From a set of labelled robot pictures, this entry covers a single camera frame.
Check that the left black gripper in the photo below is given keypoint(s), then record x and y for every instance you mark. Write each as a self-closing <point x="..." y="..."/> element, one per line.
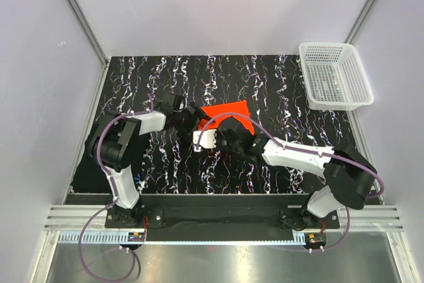
<point x="187" y="132"/>

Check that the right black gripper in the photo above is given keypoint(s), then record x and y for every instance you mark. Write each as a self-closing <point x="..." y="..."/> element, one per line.
<point x="218" y="135"/>

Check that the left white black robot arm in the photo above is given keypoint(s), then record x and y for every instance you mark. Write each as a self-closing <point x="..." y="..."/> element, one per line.
<point x="116" y="144"/>

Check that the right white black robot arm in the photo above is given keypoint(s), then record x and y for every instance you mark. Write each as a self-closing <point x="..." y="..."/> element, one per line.
<point x="349" y="176"/>

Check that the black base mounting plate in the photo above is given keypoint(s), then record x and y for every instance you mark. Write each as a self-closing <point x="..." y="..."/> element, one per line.
<point x="292" y="204"/>

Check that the white plastic basket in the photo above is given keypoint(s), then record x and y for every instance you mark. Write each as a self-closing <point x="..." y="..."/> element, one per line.
<point x="334" y="76"/>

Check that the folded black t-shirt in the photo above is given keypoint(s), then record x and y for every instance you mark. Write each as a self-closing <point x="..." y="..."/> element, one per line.
<point x="89" y="178"/>

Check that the right orange connector box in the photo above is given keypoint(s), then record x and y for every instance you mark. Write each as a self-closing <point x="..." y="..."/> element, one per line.
<point x="316" y="239"/>

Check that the orange connector box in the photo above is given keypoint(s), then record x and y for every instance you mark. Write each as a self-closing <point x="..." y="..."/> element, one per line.
<point x="316" y="239"/>
<point x="136" y="237"/>

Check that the left orange connector box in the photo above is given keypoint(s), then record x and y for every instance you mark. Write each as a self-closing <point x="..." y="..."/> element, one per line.
<point x="136" y="237"/>

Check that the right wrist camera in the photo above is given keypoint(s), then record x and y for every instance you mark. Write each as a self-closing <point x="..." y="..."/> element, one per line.
<point x="206" y="141"/>

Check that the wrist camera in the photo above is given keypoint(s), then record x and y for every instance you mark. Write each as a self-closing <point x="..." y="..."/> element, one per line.
<point x="172" y="102"/>
<point x="206" y="141"/>

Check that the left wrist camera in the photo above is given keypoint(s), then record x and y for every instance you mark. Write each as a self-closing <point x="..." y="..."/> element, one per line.
<point x="172" y="102"/>

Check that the aluminium frame rail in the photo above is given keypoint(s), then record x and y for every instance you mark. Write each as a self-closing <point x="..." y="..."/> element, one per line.
<point x="371" y="218"/>

